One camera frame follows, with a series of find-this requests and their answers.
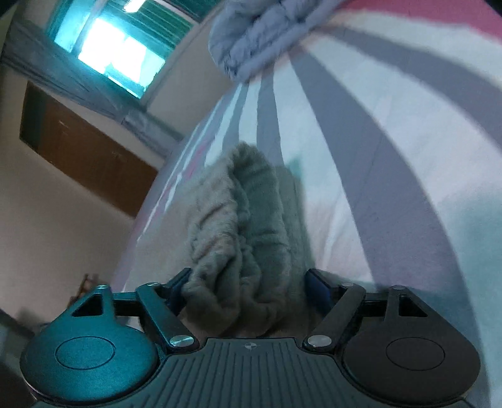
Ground brown wooden chair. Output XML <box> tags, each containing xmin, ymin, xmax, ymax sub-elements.
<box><xmin>76</xmin><ymin>272</ymin><xmax>99</xmax><ymax>303</ymax></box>

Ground teal curtain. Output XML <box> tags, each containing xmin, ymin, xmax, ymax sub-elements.
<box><xmin>103</xmin><ymin>0</ymin><xmax>194</xmax><ymax>52</ymax></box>

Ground grey fleece pants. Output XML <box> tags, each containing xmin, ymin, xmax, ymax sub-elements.
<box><xmin>182</xmin><ymin>142</ymin><xmax>315</xmax><ymax>339</ymax></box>

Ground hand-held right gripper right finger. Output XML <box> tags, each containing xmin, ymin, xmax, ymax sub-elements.
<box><xmin>302</xmin><ymin>268</ymin><xmax>429</xmax><ymax>350</ymax></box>

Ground folded blue-grey quilt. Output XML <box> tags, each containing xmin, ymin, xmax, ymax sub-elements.
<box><xmin>208</xmin><ymin>0</ymin><xmax>346</xmax><ymax>82</ymax></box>

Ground brown wooden cabinet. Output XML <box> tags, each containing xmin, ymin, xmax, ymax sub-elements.
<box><xmin>19</xmin><ymin>80</ymin><xmax>159</xmax><ymax>219</ymax></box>

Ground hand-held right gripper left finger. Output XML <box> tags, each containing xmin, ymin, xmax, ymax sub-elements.
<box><xmin>71</xmin><ymin>268</ymin><xmax>199</xmax><ymax>350</ymax></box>

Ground window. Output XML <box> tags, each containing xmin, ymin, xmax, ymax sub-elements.
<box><xmin>46</xmin><ymin>0</ymin><xmax>195</xmax><ymax>99</ymax></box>

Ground grey window sill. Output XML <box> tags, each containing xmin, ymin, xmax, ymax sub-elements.
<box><xmin>0</xmin><ymin>19</ymin><xmax>186</xmax><ymax>154</ymax></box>

